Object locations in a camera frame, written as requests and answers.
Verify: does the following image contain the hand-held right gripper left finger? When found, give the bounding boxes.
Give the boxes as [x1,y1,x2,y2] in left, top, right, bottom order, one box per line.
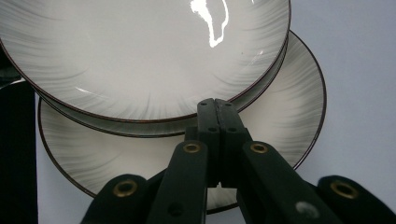
[146,97,221,224]

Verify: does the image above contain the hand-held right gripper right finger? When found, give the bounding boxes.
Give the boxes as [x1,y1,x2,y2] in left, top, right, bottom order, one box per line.
[215,98,344,224]

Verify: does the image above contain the white plate with dark rim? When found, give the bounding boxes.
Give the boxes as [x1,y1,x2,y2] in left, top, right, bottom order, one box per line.
[0,0,292,124]
[37,30,328,216]

